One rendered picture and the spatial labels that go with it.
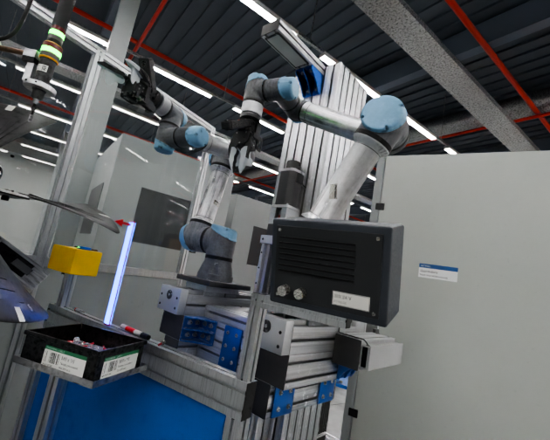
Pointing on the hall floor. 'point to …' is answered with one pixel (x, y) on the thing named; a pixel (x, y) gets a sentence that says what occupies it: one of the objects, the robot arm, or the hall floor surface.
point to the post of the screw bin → (50, 409)
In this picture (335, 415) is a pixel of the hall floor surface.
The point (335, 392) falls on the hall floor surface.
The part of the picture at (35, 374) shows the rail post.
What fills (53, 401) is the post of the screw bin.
